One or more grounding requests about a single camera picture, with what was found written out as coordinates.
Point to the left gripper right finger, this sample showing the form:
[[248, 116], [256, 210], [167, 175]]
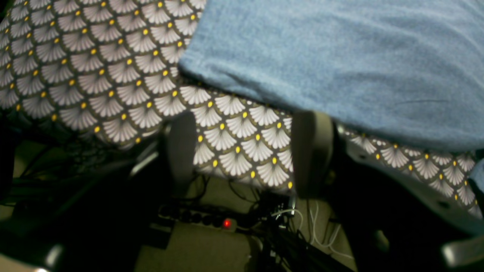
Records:
[[393, 222]]

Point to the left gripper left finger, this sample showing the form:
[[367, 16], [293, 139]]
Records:
[[96, 221]]

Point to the blue T-shirt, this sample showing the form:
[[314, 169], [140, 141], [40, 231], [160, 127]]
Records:
[[410, 71]]

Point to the black power strip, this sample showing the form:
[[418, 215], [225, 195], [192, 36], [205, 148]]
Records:
[[199, 216]]

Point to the fan-patterned tablecloth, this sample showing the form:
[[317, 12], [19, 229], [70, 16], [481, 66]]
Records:
[[109, 69]]

